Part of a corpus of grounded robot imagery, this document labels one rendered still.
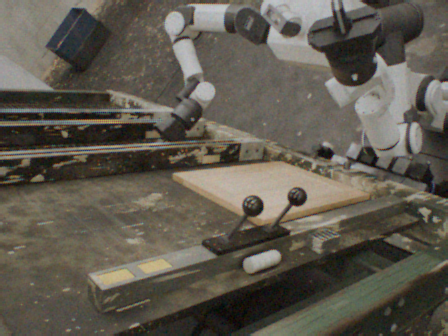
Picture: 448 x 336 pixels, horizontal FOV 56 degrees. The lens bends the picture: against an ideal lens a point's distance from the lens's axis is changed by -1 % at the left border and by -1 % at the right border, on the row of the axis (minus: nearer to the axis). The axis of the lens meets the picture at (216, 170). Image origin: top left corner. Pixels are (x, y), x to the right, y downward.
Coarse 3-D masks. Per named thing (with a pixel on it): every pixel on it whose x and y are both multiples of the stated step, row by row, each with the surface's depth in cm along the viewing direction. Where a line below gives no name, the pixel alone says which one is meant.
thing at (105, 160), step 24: (144, 144) 133; (168, 144) 137; (192, 144) 142; (216, 144) 146; (240, 144) 154; (0, 168) 102; (24, 168) 106; (48, 168) 110; (72, 168) 114; (96, 168) 119; (120, 168) 124; (144, 168) 129
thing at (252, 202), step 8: (248, 200) 71; (256, 200) 71; (248, 208) 71; (256, 208) 71; (248, 216) 74; (256, 216) 72; (240, 224) 75; (232, 232) 76; (224, 240) 77; (232, 240) 78
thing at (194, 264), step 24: (312, 216) 99; (336, 216) 101; (360, 216) 105; (384, 216) 115; (288, 240) 88; (192, 264) 71; (216, 264) 75; (240, 264) 79; (96, 288) 62; (120, 288) 62; (144, 288) 65; (168, 288) 69
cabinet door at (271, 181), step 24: (216, 168) 136; (240, 168) 140; (264, 168) 144; (288, 168) 148; (216, 192) 114; (240, 192) 117; (264, 192) 120; (312, 192) 126; (336, 192) 128; (360, 192) 131; (264, 216) 101; (288, 216) 105
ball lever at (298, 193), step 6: (288, 192) 80; (294, 192) 79; (300, 192) 79; (288, 198) 80; (294, 198) 79; (300, 198) 78; (306, 198) 79; (288, 204) 81; (294, 204) 79; (300, 204) 79; (288, 210) 82; (282, 216) 83; (276, 222) 84; (264, 228) 86; (270, 228) 85; (276, 228) 86
